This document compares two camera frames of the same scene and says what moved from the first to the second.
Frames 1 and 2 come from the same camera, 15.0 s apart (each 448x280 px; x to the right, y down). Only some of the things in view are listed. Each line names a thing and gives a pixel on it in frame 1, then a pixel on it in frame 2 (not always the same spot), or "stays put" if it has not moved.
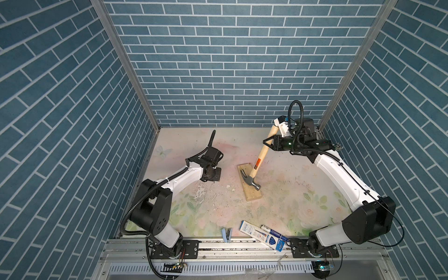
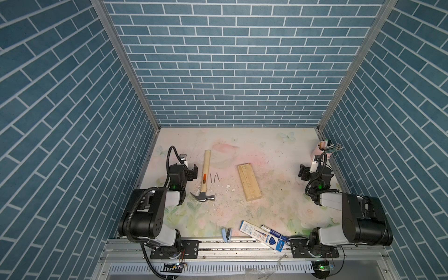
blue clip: (226, 234) stays put
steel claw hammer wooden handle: (251, 179) → (205, 196)
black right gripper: (276, 142) → (304, 172)
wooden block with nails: (250, 192) stays put
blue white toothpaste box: (262, 236) stays put
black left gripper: (217, 177) → (192, 174)
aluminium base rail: (137, 259) stays put
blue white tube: (282, 237) stays put
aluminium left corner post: (116, 41) stays put
